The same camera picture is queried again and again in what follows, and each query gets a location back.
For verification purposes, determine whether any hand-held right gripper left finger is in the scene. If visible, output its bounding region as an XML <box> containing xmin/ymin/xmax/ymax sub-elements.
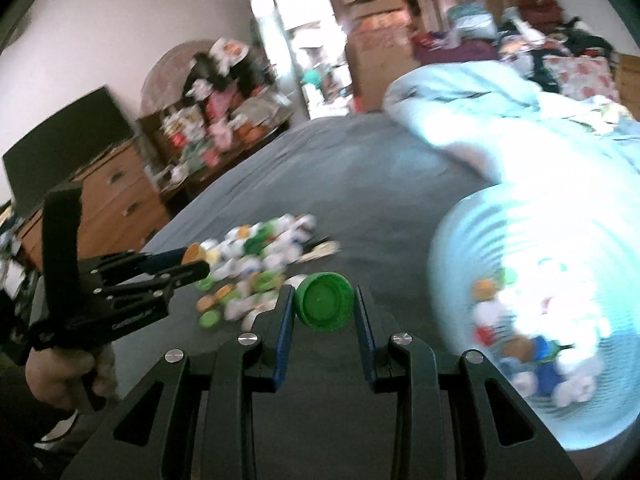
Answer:
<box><xmin>60</xmin><ymin>284</ymin><xmax>297</xmax><ymax>480</ymax></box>

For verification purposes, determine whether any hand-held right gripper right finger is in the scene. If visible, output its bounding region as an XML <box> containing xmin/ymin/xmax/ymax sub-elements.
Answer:
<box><xmin>354</xmin><ymin>285</ymin><xmax>583</xmax><ymax>480</ymax></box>

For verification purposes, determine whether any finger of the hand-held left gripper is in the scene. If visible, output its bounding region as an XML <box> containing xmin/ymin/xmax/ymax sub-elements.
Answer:
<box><xmin>97</xmin><ymin>260</ymin><xmax>212</xmax><ymax>306</ymax></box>
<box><xmin>92</xmin><ymin>247</ymin><xmax>191</xmax><ymax>281</ymax></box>

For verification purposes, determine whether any dark green bottle cap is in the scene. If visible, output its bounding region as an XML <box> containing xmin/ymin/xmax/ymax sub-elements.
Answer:
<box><xmin>292</xmin><ymin>271</ymin><xmax>357</xmax><ymax>332</ymax></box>

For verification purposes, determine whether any pile of mixed bottle caps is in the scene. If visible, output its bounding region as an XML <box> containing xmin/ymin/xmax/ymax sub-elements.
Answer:
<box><xmin>195</xmin><ymin>212</ymin><xmax>321</xmax><ymax>331</ymax></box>

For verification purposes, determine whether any light blue perforated basket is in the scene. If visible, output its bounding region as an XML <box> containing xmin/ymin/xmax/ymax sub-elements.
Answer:
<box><xmin>427</xmin><ymin>185</ymin><xmax>640</xmax><ymax>451</ymax></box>

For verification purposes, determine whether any heap of caps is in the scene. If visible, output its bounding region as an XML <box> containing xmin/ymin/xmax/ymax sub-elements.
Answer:
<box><xmin>470</xmin><ymin>257</ymin><xmax>616</xmax><ymax>408</ymax></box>

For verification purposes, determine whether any person's left hand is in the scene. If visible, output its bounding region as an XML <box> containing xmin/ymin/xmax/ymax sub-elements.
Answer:
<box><xmin>25</xmin><ymin>346</ymin><xmax>121</xmax><ymax>413</ymax></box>

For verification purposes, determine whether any light wooden dresser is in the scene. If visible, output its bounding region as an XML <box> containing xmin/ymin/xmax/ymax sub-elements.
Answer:
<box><xmin>15</xmin><ymin>140</ymin><xmax>173</xmax><ymax>271</ymax></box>

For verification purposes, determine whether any cream plastic fork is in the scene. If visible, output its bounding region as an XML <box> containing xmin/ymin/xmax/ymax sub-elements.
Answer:
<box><xmin>300</xmin><ymin>240</ymin><xmax>343</xmax><ymax>263</ymax></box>

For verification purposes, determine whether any dark wooden cabinet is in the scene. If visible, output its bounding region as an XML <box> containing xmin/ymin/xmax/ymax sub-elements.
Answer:
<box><xmin>136</xmin><ymin>105</ymin><xmax>296</xmax><ymax>201</ymax></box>

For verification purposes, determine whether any black flat television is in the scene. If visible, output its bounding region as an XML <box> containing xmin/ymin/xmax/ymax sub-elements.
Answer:
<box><xmin>2</xmin><ymin>85</ymin><xmax>136</xmax><ymax>216</ymax></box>

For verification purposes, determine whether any grey blanket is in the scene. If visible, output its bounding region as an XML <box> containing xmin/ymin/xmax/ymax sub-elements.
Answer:
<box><xmin>97</xmin><ymin>110</ymin><xmax>566</xmax><ymax>480</ymax></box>

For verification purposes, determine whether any heap of bags and clutter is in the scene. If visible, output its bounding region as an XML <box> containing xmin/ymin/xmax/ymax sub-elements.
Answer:
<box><xmin>160</xmin><ymin>40</ymin><xmax>296</xmax><ymax>181</ymax></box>

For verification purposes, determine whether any white wicker panel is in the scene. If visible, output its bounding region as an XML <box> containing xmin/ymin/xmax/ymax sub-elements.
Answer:
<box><xmin>140</xmin><ymin>40</ymin><xmax>216</xmax><ymax>116</ymax></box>

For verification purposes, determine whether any grey room door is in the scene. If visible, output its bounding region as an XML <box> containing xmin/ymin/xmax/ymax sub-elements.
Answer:
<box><xmin>242</xmin><ymin>0</ymin><xmax>301</xmax><ymax>121</ymax></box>

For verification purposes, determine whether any light blue duvet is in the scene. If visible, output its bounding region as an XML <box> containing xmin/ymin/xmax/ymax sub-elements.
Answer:
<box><xmin>382</xmin><ymin>60</ymin><xmax>640</xmax><ymax>201</ymax></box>

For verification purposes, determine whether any cardboard box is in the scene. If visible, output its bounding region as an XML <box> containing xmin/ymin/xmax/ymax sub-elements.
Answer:
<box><xmin>327</xmin><ymin>0</ymin><xmax>421</xmax><ymax>113</ymax></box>

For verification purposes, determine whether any purple blanket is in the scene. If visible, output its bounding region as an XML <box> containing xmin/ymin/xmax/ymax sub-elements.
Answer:
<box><xmin>412</xmin><ymin>35</ymin><xmax>501</xmax><ymax>66</ymax></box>

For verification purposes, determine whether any yellow and white cloth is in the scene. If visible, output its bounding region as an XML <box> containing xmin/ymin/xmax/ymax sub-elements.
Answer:
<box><xmin>585</xmin><ymin>95</ymin><xmax>636</xmax><ymax>126</ymax></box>

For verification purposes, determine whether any red floral pillow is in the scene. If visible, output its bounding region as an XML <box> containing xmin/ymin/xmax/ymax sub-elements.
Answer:
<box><xmin>542</xmin><ymin>55</ymin><xmax>621</xmax><ymax>103</ymax></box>

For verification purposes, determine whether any heap of clothes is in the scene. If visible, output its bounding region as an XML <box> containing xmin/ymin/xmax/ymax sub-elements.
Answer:
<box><xmin>445</xmin><ymin>0</ymin><xmax>621</xmax><ymax>91</ymax></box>

